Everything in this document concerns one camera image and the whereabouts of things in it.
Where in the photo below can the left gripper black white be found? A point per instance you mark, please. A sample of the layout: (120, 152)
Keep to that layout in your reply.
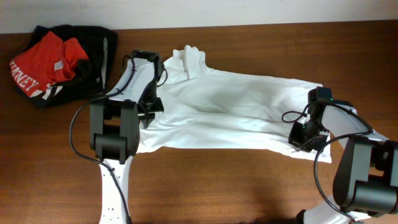
(148, 114)

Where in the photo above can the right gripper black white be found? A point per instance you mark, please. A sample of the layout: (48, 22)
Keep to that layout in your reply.
(294, 138)

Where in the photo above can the white t-shirt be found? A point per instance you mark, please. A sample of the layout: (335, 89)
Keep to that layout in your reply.
(205, 108)

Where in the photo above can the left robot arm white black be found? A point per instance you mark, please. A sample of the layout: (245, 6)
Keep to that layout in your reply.
(115, 124)

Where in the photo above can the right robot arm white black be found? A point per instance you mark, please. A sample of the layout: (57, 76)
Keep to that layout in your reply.
(365, 183)

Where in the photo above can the red and black folded garment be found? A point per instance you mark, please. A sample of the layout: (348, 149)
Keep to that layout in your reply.
(49, 67)

